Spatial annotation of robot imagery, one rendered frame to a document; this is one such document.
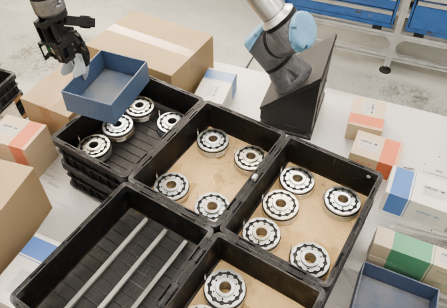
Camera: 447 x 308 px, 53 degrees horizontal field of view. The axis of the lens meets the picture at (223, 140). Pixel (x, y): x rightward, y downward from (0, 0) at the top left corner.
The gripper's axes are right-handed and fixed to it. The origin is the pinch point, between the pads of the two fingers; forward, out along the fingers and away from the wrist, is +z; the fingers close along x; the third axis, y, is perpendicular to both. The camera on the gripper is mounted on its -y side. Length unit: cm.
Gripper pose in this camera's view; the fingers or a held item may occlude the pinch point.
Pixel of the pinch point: (83, 74)
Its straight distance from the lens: 130.8
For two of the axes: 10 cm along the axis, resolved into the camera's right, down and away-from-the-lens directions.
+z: 1.1, 7.2, 6.9
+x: 9.1, 2.0, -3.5
